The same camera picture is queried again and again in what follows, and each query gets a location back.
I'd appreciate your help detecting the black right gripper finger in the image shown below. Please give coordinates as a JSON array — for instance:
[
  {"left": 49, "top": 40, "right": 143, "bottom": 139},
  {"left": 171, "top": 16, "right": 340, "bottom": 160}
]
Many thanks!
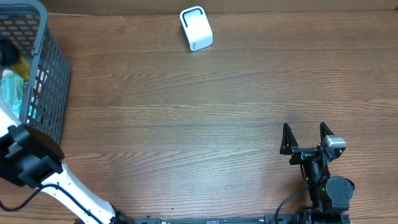
[
  {"left": 320, "top": 122, "right": 334, "bottom": 143},
  {"left": 280, "top": 123, "right": 299, "bottom": 155}
]

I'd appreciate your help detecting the teal wet wipes pack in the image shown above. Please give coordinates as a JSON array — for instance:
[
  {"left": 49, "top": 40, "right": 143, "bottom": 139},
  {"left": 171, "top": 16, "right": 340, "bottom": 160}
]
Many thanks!
[{"left": 1, "top": 70, "right": 24, "bottom": 118}]

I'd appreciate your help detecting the yellow liquid bottle silver cap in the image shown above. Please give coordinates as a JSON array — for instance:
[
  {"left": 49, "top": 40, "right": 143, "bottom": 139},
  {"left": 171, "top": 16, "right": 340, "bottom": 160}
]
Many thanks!
[{"left": 9, "top": 57, "right": 31, "bottom": 82}]

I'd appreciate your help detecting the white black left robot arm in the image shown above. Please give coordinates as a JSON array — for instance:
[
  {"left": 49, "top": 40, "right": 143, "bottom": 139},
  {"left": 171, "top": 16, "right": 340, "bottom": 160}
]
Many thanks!
[{"left": 1, "top": 99, "right": 131, "bottom": 223}]

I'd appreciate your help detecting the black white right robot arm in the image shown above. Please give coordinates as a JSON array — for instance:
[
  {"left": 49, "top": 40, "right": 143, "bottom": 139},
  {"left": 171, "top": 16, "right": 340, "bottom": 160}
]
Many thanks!
[{"left": 274, "top": 122, "right": 355, "bottom": 224}]

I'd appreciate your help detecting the grey plastic mesh basket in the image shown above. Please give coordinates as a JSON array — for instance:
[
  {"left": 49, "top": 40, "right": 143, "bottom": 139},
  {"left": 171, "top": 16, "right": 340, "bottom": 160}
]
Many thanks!
[{"left": 1, "top": 1, "right": 71, "bottom": 144}]

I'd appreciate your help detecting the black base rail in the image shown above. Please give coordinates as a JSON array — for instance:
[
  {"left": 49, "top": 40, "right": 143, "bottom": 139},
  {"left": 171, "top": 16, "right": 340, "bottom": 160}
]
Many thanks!
[{"left": 74, "top": 214, "right": 312, "bottom": 224}]

